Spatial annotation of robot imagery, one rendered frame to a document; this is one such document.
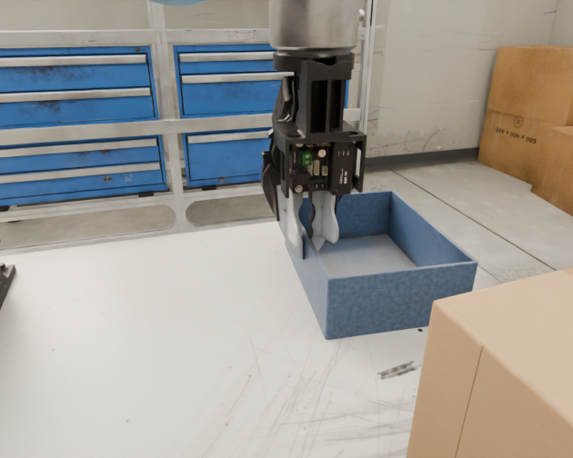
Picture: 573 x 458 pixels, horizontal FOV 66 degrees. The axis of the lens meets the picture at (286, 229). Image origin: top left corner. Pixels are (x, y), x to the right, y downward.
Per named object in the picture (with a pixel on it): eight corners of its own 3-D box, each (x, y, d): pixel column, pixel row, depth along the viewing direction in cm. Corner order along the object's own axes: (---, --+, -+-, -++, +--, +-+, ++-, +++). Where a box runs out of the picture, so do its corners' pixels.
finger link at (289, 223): (284, 283, 44) (286, 197, 40) (274, 255, 49) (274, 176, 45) (314, 281, 45) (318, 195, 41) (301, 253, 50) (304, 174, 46)
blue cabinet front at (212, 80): (186, 186, 189) (172, 44, 165) (342, 171, 208) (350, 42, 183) (187, 189, 187) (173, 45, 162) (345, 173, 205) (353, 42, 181)
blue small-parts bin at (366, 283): (284, 244, 60) (284, 197, 57) (387, 235, 63) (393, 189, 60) (325, 341, 43) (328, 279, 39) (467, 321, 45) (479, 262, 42)
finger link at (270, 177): (263, 223, 46) (262, 138, 42) (261, 216, 47) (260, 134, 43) (307, 219, 47) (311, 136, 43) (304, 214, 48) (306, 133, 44)
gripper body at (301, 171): (282, 205, 39) (281, 58, 33) (266, 174, 46) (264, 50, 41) (365, 199, 40) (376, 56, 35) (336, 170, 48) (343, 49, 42)
